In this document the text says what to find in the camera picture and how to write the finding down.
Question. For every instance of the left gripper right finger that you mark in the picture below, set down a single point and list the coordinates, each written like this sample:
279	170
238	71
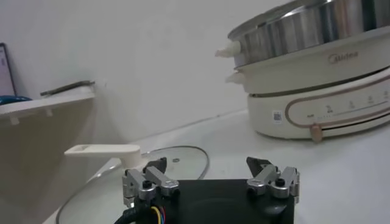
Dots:
274	182

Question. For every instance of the black flat box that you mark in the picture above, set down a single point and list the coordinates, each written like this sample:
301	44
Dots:
67	87

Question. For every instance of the white side desk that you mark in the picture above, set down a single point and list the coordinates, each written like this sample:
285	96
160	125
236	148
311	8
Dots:
45	105

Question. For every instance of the blue and black mouse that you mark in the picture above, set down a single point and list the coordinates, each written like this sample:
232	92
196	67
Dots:
13	99

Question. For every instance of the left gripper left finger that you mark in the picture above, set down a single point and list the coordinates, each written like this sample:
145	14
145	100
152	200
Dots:
152	182

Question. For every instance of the cream electric cooker pot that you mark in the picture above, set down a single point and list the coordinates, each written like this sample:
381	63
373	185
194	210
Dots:
304	70

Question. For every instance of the stainless steel steamer basket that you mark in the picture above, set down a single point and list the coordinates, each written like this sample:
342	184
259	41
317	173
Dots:
298	30

